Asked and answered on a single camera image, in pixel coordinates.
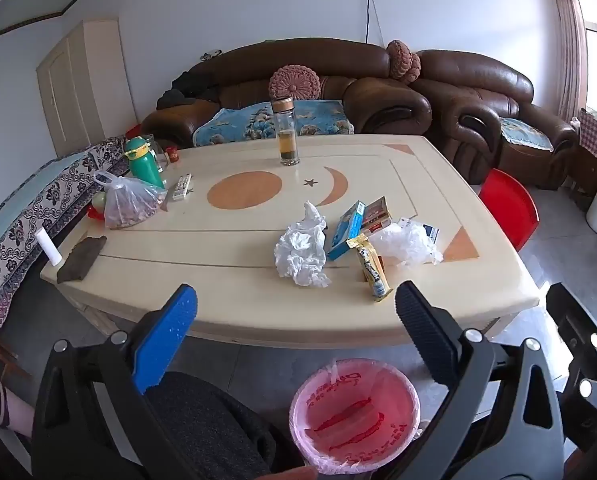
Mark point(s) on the pink lined waste bin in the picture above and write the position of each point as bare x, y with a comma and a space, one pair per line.
353, 410

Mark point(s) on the clear bag of nuts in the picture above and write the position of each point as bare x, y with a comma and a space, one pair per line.
128, 205

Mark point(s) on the blue floral sofa cloth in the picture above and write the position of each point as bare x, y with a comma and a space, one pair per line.
318, 115

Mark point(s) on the green water bottle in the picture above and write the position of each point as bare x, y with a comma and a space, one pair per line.
146, 167

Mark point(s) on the dark clothes pile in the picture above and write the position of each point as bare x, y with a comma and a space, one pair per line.
188, 90

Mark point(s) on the red plastic stool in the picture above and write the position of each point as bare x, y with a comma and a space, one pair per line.
508, 205

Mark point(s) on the patterned sofa cover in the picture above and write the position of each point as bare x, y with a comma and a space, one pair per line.
28, 225

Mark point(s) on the white remote control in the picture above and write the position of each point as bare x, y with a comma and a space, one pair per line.
182, 187

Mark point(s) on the round pink cushion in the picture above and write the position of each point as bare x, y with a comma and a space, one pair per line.
403, 60
296, 82

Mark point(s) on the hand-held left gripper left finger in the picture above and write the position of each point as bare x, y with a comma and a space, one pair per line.
168, 340

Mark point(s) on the pink curtain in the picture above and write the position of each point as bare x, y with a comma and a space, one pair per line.
570, 35

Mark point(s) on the dark brown cloth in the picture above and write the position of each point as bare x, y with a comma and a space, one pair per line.
81, 260

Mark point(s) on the yellow snack wrapper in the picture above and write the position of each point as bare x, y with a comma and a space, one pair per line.
373, 270

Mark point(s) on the glass tea bottle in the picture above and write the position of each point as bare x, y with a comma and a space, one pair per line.
286, 135

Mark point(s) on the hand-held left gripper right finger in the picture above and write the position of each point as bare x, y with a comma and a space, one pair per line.
423, 330

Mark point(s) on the clear plastic bag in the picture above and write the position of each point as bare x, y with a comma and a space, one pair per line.
403, 247

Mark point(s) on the small red object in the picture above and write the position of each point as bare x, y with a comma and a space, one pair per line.
172, 154

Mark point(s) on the small blue white pack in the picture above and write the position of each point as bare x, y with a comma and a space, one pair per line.
431, 233

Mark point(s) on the cream door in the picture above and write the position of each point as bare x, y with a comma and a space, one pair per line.
78, 85

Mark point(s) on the brown leather armchair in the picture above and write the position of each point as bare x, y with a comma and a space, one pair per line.
478, 80

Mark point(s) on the white tissue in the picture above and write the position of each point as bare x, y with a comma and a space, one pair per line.
301, 250

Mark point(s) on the orange white small box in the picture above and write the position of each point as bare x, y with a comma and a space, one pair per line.
378, 215

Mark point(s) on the white plastic tube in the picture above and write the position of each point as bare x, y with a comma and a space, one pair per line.
48, 247

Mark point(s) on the blue armchair seat cloth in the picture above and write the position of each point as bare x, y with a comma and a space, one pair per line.
525, 132

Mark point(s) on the pink plastic object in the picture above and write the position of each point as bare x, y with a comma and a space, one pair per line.
11, 405

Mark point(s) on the teal blanket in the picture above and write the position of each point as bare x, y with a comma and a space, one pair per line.
8, 200

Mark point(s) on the blue cardboard box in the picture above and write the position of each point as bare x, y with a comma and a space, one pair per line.
346, 232

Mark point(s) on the brown leather sofa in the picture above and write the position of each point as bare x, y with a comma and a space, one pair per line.
328, 60

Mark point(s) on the clear glass pitcher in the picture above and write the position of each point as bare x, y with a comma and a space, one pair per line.
159, 152

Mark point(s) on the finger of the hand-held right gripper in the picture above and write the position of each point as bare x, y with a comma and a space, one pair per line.
580, 327
595, 410

